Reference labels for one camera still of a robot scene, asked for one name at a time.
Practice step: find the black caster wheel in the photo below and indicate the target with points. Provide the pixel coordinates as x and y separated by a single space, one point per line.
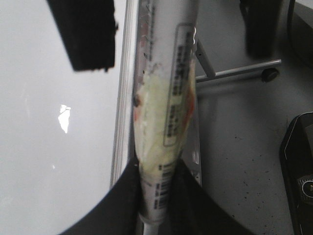
268 75

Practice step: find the white black whiteboard marker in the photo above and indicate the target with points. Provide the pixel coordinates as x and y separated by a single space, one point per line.
164 99

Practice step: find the black device with display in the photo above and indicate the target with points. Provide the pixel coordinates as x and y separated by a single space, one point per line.
296 158

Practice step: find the grey metal stand base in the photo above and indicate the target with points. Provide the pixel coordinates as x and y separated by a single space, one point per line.
210 74

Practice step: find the white whiteboard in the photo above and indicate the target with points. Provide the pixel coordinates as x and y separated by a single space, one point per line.
63 134

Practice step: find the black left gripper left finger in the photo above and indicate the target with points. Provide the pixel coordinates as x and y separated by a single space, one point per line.
116 213

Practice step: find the dark curved floor base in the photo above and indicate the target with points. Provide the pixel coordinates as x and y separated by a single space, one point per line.
300 36

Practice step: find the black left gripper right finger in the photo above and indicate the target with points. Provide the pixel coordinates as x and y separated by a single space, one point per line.
193 212

